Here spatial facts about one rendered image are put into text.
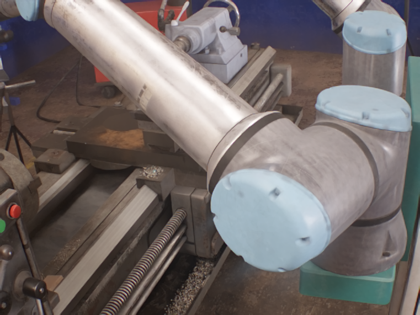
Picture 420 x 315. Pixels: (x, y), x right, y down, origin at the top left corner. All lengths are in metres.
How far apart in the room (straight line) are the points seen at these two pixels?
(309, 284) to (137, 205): 1.02
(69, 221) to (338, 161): 1.46
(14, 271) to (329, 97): 0.79
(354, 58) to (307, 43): 4.65
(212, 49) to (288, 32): 3.15
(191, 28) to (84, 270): 1.41
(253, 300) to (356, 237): 1.81
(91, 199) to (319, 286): 1.37
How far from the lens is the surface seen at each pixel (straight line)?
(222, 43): 2.78
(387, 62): 1.23
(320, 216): 0.66
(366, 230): 0.86
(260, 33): 5.98
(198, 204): 1.94
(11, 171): 1.48
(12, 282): 1.26
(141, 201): 1.86
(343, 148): 0.72
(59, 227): 2.01
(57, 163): 2.11
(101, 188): 2.19
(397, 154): 0.81
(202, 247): 2.05
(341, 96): 0.82
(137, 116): 1.88
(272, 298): 2.65
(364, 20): 1.26
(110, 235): 1.71
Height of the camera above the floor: 1.85
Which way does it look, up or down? 29 degrees down
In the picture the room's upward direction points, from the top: 4 degrees counter-clockwise
